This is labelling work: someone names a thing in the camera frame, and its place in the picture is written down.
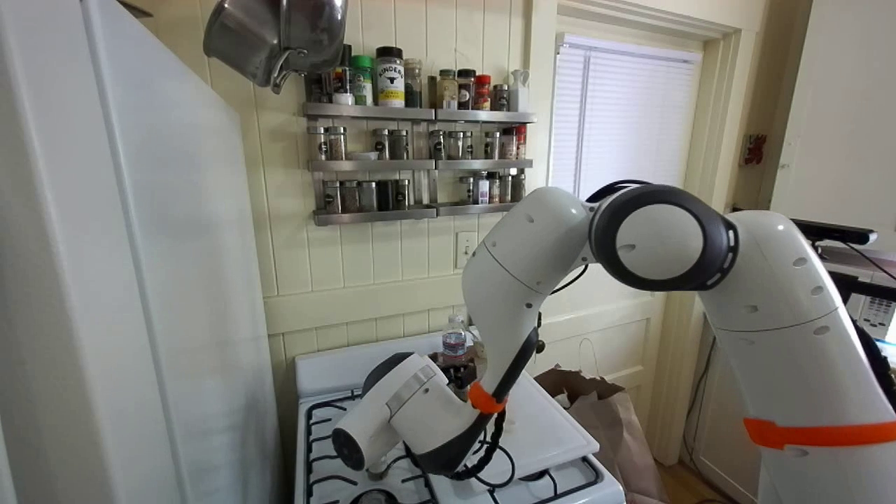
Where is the white cutting board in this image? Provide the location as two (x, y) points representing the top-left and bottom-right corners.
(436, 368), (603, 494)

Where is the black stereo camera bar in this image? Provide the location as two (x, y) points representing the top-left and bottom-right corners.
(792, 214), (880, 248)

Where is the red wall device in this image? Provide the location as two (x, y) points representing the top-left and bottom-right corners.
(743, 132), (771, 167)

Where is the white refrigerator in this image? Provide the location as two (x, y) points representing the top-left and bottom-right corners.
(0, 0), (288, 504)

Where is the hanging steel pan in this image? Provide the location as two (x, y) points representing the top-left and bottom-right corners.
(272, 0), (351, 78)

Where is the beige cabinet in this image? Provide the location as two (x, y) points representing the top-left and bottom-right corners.
(685, 318), (751, 501)

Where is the white panel door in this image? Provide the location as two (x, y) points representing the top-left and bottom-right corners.
(527, 24), (709, 459)

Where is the jar with green lid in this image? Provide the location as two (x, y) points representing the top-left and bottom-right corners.
(348, 53), (379, 109)

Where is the white microwave oven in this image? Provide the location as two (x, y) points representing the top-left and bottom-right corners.
(815, 242), (896, 350)

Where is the white gas stove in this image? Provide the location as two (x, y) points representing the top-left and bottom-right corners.
(292, 330), (629, 504)

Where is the large jar with black lid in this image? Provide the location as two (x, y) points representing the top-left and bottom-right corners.
(373, 42), (409, 109)

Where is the small jar with white lid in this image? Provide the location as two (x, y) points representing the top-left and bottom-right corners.
(331, 64), (355, 106)

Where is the metal wall spice rack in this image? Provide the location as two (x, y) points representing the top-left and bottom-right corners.
(303, 98), (538, 230)

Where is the white wall outlet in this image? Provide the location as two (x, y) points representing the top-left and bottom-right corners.
(454, 230), (485, 272)

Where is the dark spice jar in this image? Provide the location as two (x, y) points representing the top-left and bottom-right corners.
(303, 67), (335, 106)

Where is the orange strap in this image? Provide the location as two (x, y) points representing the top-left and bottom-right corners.
(465, 377), (506, 420)
(743, 413), (896, 454)

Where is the white window blind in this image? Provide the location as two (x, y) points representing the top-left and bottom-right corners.
(545, 34), (702, 203)

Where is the brown paper bag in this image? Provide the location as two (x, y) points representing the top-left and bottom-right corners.
(531, 364), (673, 504)

